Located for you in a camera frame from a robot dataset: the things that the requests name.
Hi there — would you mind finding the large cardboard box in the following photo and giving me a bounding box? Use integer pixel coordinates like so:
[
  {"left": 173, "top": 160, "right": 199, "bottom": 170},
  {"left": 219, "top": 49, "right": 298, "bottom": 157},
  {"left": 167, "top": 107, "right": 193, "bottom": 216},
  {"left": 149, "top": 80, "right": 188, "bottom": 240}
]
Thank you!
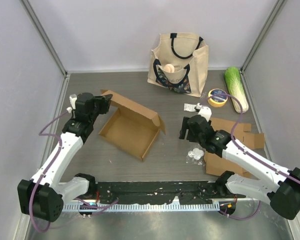
[{"left": 99, "top": 89, "right": 166, "bottom": 162}]

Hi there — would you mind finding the aluminium frame post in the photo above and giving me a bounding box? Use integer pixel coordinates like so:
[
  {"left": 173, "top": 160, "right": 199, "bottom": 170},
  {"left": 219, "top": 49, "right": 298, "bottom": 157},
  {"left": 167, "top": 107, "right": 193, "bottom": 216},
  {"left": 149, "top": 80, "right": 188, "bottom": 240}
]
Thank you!
[
  {"left": 240, "top": 0, "right": 287, "bottom": 74},
  {"left": 19, "top": 0, "right": 67, "bottom": 77}
]

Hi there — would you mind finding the plastic bag of white discs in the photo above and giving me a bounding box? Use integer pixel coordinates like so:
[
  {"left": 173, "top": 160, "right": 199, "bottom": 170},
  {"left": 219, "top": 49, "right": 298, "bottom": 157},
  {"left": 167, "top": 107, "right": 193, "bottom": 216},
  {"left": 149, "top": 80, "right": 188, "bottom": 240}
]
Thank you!
[{"left": 186, "top": 148, "right": 205, "bottom": 166}]

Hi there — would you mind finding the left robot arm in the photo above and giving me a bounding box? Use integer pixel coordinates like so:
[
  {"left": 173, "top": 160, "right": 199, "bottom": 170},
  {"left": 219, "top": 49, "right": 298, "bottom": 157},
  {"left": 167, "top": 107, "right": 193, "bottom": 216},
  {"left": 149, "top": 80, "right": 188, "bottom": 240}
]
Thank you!
[{"left": 17, "top": 92, "right": 113, "bottom": 223}]

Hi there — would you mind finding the small cardboard box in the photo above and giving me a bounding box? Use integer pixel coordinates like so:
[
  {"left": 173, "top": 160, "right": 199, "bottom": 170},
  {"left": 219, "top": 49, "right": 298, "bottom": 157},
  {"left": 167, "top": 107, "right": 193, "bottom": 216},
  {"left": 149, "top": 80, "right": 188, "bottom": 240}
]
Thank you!
[{"left": 203, "top": 116, "right": 265, "bottom": 179}]

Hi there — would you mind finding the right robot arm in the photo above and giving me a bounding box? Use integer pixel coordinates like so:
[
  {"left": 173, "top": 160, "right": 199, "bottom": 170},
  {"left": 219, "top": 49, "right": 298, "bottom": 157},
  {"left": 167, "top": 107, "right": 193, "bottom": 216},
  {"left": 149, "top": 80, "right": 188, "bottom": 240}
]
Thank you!
[{"left": 179, "top": 114, "right": 300, "bottom": 220}]

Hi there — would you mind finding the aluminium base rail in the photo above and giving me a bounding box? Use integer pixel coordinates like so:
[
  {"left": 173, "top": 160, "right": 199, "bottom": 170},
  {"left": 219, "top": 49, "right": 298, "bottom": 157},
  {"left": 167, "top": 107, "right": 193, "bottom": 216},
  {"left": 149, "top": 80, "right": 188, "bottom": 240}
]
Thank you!
[{"left": 21, "top": 179, "right": 273, "bottom": 203}]

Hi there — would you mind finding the right aluminium frame post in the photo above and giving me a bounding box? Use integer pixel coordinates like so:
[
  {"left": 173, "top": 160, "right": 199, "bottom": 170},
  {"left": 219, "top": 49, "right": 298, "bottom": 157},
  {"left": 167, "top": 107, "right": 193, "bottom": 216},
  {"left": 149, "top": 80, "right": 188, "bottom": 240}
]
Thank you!
[{"left": 240, "top": 0, "right": 287, "bottom": 74}]

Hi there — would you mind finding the green plush cabbage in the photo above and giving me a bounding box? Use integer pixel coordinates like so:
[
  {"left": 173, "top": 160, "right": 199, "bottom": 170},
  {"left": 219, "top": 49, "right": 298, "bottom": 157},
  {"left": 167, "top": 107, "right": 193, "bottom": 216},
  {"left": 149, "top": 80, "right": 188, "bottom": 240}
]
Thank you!
[{"left": 224, "top": 66, "right": 249, "bottom": 113}]

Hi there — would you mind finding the left aluminium frame post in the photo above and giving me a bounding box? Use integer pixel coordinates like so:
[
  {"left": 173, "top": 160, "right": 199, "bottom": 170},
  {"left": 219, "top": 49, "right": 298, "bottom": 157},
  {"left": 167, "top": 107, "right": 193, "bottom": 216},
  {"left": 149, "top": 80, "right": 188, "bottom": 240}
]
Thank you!
[{"left": 19, "top": 0, "right": 67, "bottom": 77}]

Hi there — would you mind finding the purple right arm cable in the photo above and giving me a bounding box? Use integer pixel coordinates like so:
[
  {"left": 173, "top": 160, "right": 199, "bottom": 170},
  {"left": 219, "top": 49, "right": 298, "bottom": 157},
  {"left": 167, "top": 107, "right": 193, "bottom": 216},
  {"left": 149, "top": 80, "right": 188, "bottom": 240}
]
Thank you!
[{"left": 199, "top": 93, "right": 300, "bottom": 221}]

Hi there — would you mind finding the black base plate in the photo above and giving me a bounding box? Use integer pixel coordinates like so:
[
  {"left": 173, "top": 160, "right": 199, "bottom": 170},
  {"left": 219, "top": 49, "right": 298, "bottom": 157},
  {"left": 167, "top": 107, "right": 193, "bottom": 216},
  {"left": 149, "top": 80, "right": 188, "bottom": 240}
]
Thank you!
[{"left": 89, "top": 180, "right": 247, "bottom": 206}]

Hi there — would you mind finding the beige canvas tote bag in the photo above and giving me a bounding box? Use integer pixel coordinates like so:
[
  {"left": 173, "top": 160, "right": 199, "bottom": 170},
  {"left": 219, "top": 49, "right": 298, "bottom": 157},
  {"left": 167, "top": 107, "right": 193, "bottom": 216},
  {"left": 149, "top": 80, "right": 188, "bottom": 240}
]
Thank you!
[{"left": 147, "top": 32, "right": 209, "bottom": 98}]

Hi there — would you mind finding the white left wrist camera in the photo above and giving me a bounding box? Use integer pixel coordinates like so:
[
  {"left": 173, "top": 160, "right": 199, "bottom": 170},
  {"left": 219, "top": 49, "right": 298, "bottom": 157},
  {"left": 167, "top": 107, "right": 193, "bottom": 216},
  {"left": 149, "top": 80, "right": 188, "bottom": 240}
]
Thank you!
[{"left": 66, "top": 94, "right": 78, "bottom": 114}]

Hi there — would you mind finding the wooden ball in bag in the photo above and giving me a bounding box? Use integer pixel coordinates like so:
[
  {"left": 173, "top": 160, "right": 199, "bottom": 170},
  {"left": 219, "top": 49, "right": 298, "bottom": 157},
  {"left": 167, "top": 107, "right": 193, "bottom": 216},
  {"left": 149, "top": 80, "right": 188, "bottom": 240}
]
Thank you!
[{"left": 163, "top": 63, "right": 175, "bottom": 73}]

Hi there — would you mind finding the small white packet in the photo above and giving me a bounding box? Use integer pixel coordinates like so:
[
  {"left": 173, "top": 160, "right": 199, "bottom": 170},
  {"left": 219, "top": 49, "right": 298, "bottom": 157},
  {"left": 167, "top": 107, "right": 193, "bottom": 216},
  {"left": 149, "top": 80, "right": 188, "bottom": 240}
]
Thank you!
[{"left": 183, "top": 103, "right": 197, "bottom": 112}]

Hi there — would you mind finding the yellow tape roll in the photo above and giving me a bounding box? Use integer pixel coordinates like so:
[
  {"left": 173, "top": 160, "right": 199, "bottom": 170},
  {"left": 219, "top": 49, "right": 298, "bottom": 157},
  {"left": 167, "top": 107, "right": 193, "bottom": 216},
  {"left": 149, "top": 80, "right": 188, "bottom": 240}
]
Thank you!
[{"left": 207, "top": 88, "right": 228, "bottom": 108}]

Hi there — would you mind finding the white slotted cable duct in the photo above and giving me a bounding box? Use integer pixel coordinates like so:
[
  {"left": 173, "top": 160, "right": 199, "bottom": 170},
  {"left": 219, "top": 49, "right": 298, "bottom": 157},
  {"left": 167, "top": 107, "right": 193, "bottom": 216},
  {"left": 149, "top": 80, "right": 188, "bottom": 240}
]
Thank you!
[{"left": 62, "top": 201, "right": 220, "bottom": 214}]

